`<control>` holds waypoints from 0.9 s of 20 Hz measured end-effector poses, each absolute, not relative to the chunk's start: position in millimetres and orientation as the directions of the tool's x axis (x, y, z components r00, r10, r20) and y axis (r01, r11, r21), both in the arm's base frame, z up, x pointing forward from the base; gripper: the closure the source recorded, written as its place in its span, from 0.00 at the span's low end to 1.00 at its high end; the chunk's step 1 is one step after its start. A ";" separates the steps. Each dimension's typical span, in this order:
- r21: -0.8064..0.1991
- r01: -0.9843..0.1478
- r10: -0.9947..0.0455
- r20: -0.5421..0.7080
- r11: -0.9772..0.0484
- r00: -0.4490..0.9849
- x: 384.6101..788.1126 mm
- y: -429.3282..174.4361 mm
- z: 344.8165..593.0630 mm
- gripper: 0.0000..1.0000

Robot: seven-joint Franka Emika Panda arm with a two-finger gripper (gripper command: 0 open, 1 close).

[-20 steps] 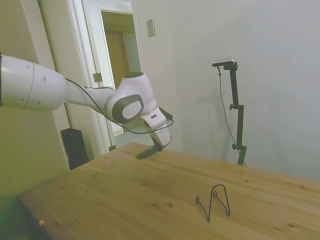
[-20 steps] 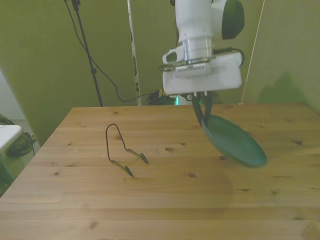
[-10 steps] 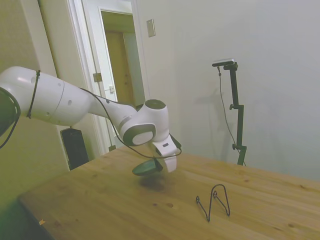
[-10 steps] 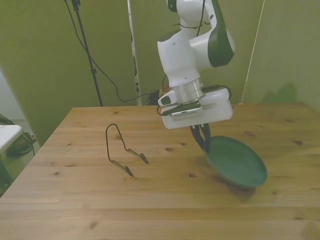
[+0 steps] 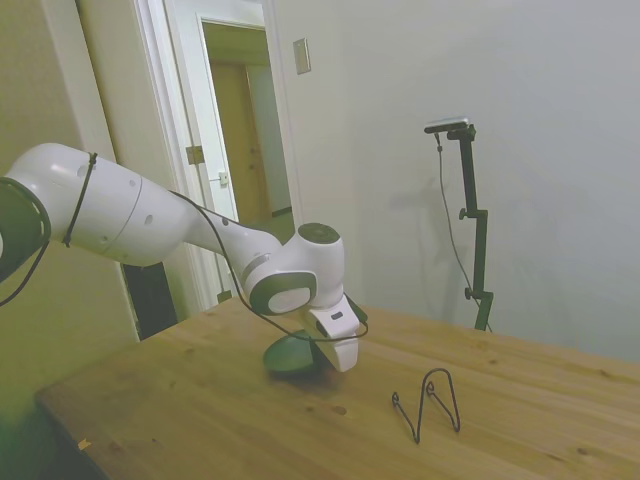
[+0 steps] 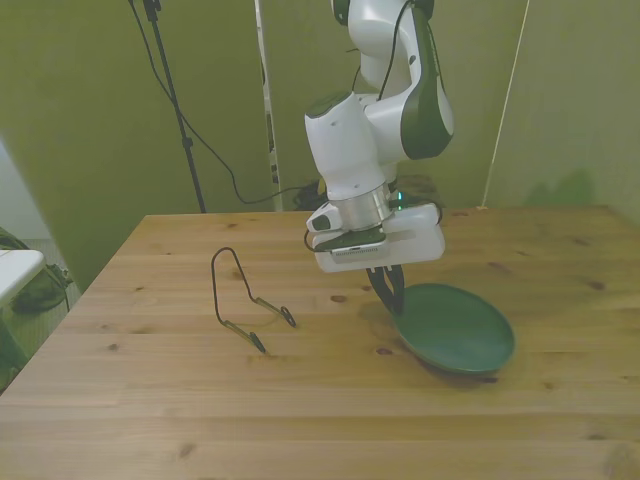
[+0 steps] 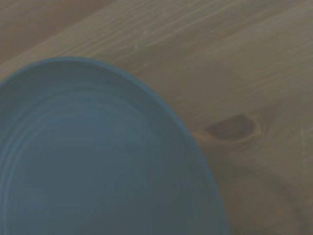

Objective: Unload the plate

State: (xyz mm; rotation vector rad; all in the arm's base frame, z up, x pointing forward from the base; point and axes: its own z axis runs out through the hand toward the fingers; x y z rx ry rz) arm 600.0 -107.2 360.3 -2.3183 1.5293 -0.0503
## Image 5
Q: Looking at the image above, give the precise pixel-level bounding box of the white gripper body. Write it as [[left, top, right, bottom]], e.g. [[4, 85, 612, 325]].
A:
[[306, 293, 363, 374]]

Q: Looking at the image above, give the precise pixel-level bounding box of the dark green plate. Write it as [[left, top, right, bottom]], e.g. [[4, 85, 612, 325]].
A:
[[262, 329, 332, 378]]

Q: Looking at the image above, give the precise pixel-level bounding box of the black box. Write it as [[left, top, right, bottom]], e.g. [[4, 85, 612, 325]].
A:
[[121, 261, 180, 343]]

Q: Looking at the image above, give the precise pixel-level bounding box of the brown wooden door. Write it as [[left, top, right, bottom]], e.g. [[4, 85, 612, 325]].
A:
[[209, 60, 266, 222]]

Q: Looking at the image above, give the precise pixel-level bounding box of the black wire plate stand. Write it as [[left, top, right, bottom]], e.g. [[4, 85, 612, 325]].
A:
[[390, 368, 463, 446]]

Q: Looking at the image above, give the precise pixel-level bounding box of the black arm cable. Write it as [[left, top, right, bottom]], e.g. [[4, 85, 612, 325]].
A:
[[0, 178, 370, 344]]

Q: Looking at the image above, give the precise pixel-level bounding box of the black camera stand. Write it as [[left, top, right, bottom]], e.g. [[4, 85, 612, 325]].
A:
[[445, 126, 496, 333]]

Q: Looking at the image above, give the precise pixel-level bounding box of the grey exterior camera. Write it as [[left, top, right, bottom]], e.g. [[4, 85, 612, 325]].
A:
[[423, 115, 474, 136]]

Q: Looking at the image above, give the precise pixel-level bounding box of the white door frame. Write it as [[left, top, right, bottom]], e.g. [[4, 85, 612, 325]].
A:
[[133, 0, 307, 321]]

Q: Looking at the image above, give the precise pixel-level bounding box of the beige wall switch plate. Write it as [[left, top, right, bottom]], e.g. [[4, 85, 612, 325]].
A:
[[292, 37, 312, 77]]

